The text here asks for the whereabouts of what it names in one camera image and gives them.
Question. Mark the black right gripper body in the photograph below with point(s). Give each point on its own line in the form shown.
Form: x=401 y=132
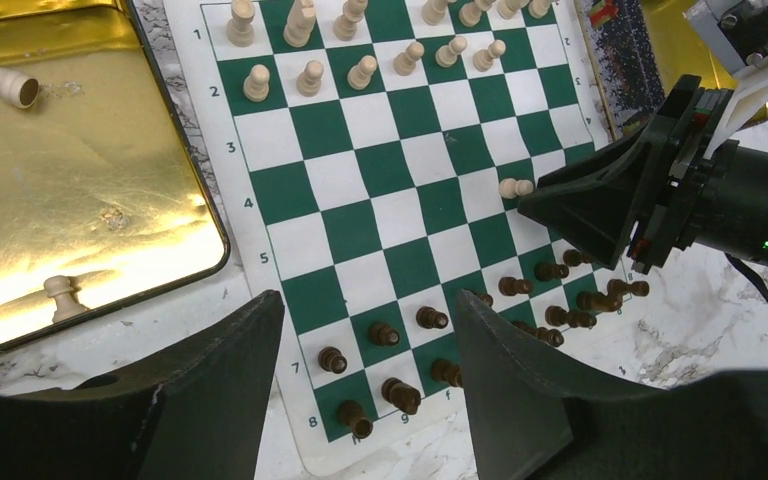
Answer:
x=693 y=188

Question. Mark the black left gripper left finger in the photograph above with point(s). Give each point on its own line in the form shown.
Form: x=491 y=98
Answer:
x=193 y=410

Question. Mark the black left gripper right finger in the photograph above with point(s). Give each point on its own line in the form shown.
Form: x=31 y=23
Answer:
x=536 y=413

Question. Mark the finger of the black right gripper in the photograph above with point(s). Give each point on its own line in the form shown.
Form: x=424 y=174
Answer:
x=594 y=203

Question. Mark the light wooden chess piece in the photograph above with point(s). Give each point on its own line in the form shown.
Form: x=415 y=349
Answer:
x=17 y=88
x=239 y=29
x=433 y=11
x=61 y=290
x=471 y=13
x=345 y=25
x=300 y=23

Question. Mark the gold metal tin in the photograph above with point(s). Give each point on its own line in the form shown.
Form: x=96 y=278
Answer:
x=97 y=180
x=638 y=50

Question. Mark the light wooden knight piece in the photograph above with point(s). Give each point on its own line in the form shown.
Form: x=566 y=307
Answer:
x=507 y=9

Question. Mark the dark chess piece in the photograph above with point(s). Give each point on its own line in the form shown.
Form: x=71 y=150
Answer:
x=557 y=316
x=445 y=371
x=510 y=286
x=546 y=271
x=617 y=287
x=598 y=302
x=487 y=299
x=574 y=258
x=552 y=337
x=351 y=414
x=428 y=317
x=332 y=360
x=382 y=334
x=401 y=395

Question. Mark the green white chess board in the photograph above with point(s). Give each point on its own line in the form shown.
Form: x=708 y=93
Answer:
x=364 y=206

